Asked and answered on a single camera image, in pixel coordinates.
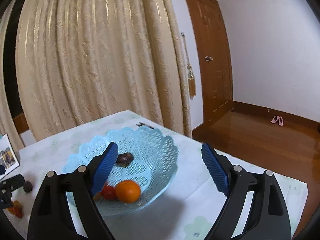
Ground dark brown fruit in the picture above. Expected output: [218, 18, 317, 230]
[23, 181, 33, 193]
[116, 153, 134, 167]

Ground light blue lattice basket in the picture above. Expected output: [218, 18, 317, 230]
[62, 126, 179, 216]

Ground pink slippers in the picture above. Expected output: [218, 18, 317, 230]
[271, 115, 284, 126]

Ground beige curtain left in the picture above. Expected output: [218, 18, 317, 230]
[0, 74, 26, 153]

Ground brown wooden door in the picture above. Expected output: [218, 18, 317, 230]
[186, 0, 233, 126]

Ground red cherry tomato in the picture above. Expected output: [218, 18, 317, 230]
[14, 206, 23, 218]
[101, 185, 117, 201]

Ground beige curtain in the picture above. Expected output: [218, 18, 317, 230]
[16, 0, 191, 140]
[0, 74, 26, 153]

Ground beige curtain right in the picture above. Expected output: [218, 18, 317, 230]
[16, 0, 191, 140]

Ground photo collage calendar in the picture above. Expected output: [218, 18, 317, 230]
[0, 134, 20, 179]

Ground large yellow-orange fruit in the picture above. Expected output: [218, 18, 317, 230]
[7, 200, 22, 215]

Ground beige curtain tassel tieback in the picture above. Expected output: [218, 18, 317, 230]
[181, 33, 196, 99]

